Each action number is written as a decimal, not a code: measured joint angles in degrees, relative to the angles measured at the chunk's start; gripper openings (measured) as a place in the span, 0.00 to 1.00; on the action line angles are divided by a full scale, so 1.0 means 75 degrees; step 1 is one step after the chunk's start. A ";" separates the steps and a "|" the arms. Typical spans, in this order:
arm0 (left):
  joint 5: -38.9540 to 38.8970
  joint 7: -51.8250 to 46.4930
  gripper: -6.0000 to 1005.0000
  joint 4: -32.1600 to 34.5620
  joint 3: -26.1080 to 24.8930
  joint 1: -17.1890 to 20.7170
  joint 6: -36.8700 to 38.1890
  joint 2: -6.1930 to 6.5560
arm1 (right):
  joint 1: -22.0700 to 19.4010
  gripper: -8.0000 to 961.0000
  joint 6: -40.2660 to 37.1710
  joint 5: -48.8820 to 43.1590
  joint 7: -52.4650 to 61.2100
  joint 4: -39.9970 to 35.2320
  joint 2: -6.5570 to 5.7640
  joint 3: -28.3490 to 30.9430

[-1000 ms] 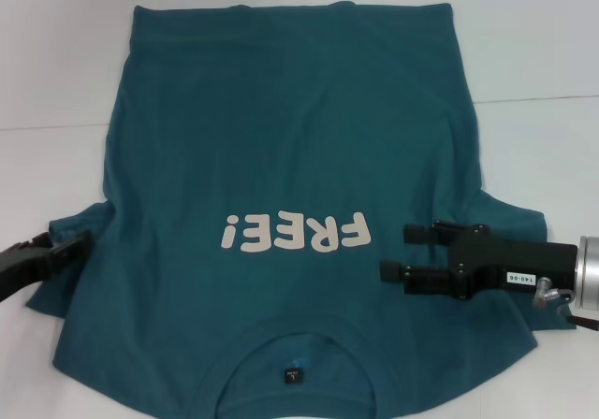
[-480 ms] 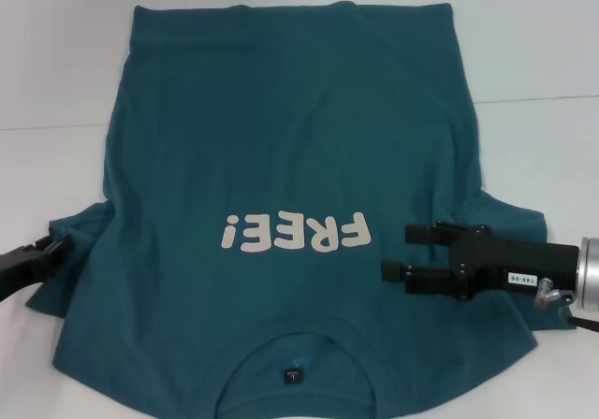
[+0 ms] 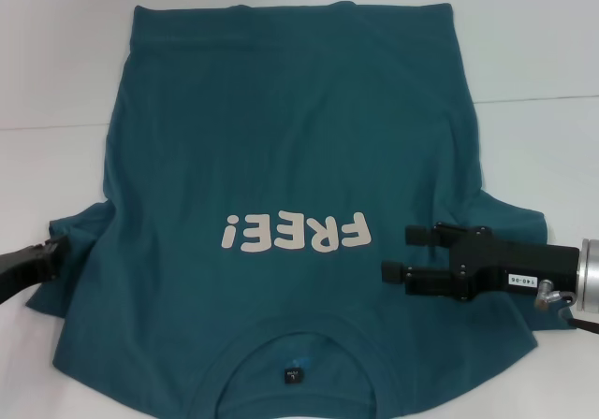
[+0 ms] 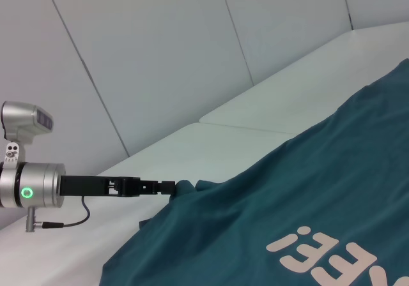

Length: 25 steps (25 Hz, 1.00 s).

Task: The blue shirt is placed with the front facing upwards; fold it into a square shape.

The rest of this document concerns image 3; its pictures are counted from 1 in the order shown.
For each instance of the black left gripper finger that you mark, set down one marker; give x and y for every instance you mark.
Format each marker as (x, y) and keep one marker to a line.
(60, 250)

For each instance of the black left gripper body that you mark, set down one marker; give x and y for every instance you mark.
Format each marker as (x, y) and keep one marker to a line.
(23, 269)

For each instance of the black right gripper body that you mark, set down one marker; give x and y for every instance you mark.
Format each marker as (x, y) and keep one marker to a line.
(519, 264)

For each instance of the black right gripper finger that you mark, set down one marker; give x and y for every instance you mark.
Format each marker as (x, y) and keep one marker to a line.
(419, 235)
(394, 271)

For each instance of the teal t-shirt with FREE print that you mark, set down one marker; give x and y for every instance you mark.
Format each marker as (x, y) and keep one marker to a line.
(290, 134)

